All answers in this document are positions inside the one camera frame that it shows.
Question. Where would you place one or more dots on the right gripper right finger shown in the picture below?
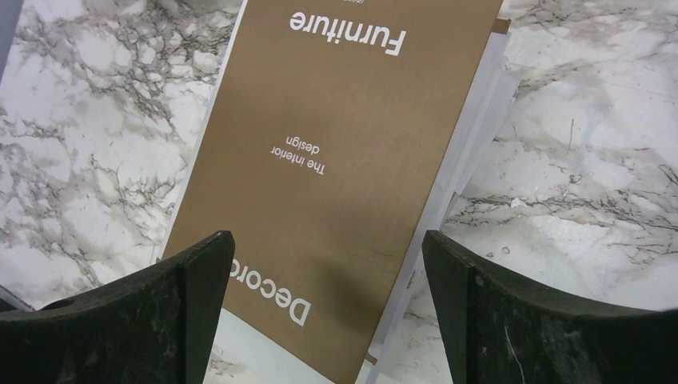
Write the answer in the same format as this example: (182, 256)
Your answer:
(498, 326)

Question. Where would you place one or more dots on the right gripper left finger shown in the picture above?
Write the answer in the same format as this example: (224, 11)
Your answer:
(156, 325)

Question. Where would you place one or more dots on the white palm leaf book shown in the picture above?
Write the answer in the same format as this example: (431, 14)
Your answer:
(461, 159)

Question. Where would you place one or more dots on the brown Decorate Furniture book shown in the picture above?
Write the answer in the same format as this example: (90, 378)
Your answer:
(327, 154)

